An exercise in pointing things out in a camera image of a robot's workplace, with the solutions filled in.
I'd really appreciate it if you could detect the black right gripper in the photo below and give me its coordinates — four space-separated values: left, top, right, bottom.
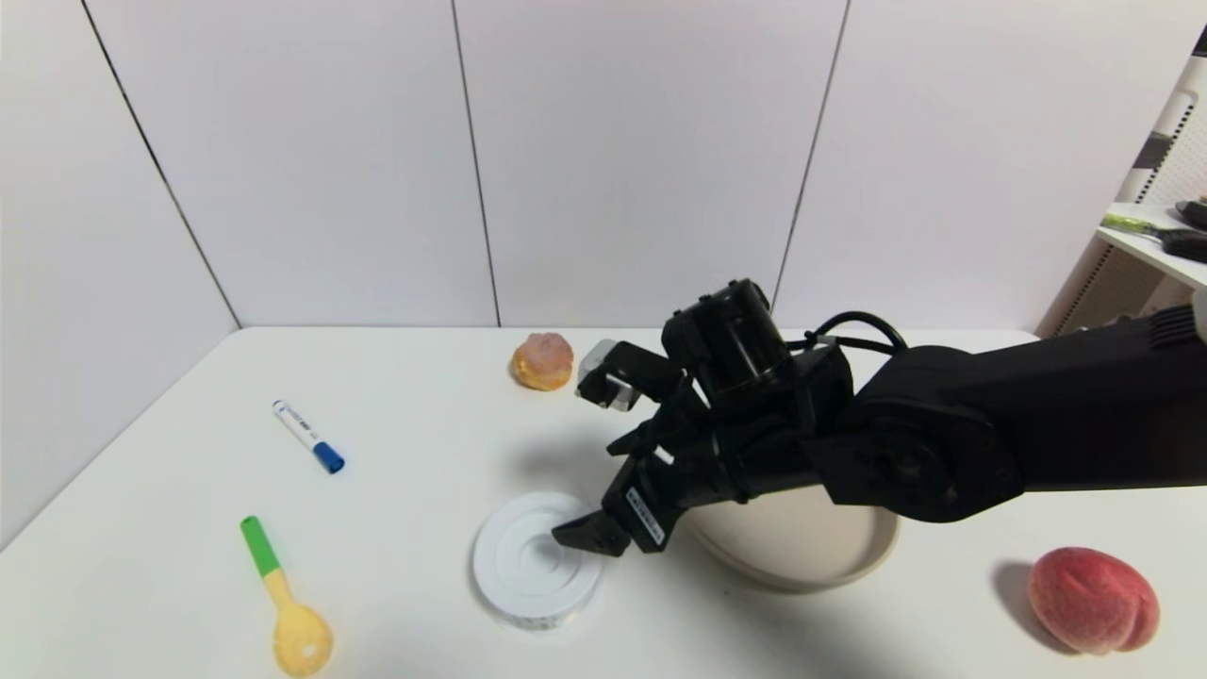
551 423 752 558

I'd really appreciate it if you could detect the white round lidded container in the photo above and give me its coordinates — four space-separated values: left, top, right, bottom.
472 490 605 632

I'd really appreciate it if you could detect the brown round plate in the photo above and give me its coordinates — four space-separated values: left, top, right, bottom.
683 486 901 594

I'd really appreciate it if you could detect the pink frosted pastry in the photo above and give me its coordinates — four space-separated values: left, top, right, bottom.
510 332 575 393

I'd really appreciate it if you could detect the white marker with blue cap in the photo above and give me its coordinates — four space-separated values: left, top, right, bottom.
272 399 347 475

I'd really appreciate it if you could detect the red peach fruit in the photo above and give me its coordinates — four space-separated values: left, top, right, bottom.
1027 546 1162 656

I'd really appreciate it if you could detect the black brush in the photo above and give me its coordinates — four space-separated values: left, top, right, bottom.
1159 229 1207 264

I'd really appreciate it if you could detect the white perforated panel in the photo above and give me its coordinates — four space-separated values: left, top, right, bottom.
1035 24 1207 338

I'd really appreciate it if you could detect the yellow spoon with green handle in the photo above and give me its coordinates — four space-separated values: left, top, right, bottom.
239 515 335 678

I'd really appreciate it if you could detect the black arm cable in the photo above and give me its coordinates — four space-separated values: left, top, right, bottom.
787 310 912 360

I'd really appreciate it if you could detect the green handled tool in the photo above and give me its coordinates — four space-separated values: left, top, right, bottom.
1100 213 1172 239

